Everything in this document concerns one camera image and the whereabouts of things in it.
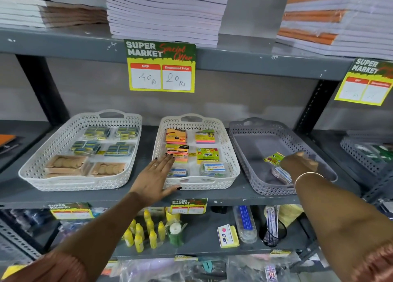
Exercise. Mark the person's right hand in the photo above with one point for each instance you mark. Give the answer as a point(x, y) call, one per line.
point(302, 165)

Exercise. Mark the person's left hand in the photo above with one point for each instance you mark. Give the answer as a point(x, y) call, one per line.
point(150, 183)

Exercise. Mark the person's right fingers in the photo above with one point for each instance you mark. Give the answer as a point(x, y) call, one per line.
point(286, 164)

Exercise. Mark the person's left thumb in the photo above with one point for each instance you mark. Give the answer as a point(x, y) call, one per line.
point(173, 191)

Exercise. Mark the clear box with blue label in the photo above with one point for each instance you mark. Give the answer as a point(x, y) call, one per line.
point(281, 175)
point(214, 169)
point(178, 172)

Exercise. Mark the green yellow sticky note pack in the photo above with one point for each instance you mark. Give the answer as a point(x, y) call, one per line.
point(274, 159)
point(208, 155)

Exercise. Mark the white basket with sticky notes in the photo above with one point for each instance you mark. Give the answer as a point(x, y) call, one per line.
point(230, 165)

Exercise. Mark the person's right forearm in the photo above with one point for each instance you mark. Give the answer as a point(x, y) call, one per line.
point(334, 220)

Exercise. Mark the person's left forearm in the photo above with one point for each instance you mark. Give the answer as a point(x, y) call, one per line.
point(104, 229)

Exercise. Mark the small green yellow price tag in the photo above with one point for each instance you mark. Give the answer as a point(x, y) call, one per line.
point(188, 206)
point(70, 211)

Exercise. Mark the thin metal bangle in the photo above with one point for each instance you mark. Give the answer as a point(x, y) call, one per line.
point(307, 174)

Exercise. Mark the yellow packet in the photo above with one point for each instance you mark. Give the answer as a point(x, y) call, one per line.
point(172, 215)

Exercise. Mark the grey perforated plastic basket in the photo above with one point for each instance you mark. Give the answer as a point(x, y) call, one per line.
point(353, 151)
point(251, 146)

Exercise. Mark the yellow orange sticky note pack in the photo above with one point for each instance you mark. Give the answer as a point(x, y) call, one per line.
point(179, 151)

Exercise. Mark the green bottle in plastic wrap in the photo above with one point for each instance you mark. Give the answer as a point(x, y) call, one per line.
point(176, 234)

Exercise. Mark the yellow paper pad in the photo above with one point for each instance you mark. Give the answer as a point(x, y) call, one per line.
point(291, 214)

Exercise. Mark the group of yellow glue bottles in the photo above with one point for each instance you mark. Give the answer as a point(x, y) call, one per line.
point(138, 234)

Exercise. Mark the green pink sticky note pack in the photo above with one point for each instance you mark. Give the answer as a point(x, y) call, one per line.
point(205, 136)

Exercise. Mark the pack of black white bands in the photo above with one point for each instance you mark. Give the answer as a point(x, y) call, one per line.
point(271, 226)

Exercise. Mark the green blue staple box pack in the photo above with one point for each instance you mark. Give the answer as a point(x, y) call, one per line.
point(96, 132)
point(127, 132)
point(86, 147)
point(119, 149)

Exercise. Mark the small yellow shelf tag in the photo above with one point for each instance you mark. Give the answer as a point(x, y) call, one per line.
point(185, 257)
point(280, 253)

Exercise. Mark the small pack of wooden discs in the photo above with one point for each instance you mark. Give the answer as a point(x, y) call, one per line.
point(107, 169)

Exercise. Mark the white yellow eraser box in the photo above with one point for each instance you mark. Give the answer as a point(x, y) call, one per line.
point(227, 236)

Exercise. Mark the clear case of blue pens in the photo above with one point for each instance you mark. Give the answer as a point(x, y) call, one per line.
point(245, 223)

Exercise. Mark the pile of clear plastic bags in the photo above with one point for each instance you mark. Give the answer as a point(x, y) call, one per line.
point(159, 271)

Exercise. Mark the green packets in grey basket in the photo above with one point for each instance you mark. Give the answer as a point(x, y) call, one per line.
point(377, 152)

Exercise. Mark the large pack of wooden discs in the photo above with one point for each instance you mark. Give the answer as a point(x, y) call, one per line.
point(66, 165)

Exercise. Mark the red white labelled pack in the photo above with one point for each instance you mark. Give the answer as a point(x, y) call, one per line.
point(271, 274)

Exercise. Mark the large green yellow price sign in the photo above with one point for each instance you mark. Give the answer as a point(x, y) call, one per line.
point(365, 82)
point(161, 66)

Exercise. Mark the pink-brown sleeve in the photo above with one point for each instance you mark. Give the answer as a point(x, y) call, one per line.
point(376, 265)
point(46, 269)

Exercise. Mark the white basket with wooden packs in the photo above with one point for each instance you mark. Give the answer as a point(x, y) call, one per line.
point(36, 168)

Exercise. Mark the dark items in plastic wrap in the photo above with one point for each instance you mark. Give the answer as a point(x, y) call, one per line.
point(27, 218)

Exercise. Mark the stack of orange-spined notebooks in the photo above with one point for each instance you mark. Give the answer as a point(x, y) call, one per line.
point(334, 17)

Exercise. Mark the orange notebook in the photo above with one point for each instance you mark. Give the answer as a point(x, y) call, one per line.
point(6, 140)

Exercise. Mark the grey metal shelving rack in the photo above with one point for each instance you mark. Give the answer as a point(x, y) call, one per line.
point(76, 43)

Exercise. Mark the stack of white notebooks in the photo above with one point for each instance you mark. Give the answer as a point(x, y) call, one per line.
point(165, 11)

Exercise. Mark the stack of brown-spined notebooks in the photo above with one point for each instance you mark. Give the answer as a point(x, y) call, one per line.
point(46, 14)

